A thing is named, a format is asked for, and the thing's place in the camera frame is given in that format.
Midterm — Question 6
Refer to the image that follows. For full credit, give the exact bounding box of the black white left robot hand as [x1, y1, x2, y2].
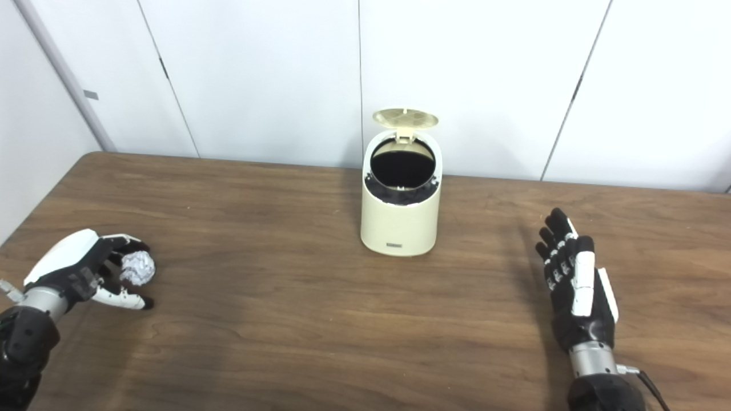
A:
[23, 229, 155, 312]

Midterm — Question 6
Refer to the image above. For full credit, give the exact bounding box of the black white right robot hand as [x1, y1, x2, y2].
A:
[535, 207, 620, 352]

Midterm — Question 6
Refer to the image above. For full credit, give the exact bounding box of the white paper ball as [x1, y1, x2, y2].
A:
[119, 250, 156, 286]

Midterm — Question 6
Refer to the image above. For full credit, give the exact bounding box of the cream round bin lid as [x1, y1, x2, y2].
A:
[372, 108, 439, 142]

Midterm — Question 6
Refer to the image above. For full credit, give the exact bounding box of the cream-colored bin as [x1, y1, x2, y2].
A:
[360, 130, 443, 257]

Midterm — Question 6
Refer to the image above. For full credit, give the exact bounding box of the black bin liner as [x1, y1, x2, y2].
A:
[365, 139, 437, 205]

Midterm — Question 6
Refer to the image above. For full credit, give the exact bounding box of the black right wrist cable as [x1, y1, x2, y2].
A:
[617, 364, 672, 411]

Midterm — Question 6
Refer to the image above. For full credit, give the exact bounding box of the grey wall corner strip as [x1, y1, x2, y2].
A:
[14, 0, 118, 152]

